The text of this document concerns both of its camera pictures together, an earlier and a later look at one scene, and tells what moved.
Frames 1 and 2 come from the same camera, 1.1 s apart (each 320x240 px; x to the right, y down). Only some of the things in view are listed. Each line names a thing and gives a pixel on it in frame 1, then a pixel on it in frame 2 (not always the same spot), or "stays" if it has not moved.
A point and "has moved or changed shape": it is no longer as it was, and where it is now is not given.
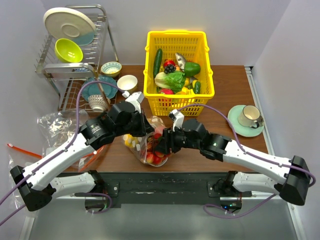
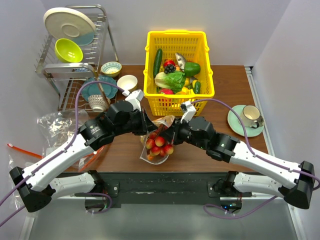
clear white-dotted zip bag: [144, 146] has moved or changed shape
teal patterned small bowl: [111, 69] stays
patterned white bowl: [98, 103] stays
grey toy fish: [181, 60] stays
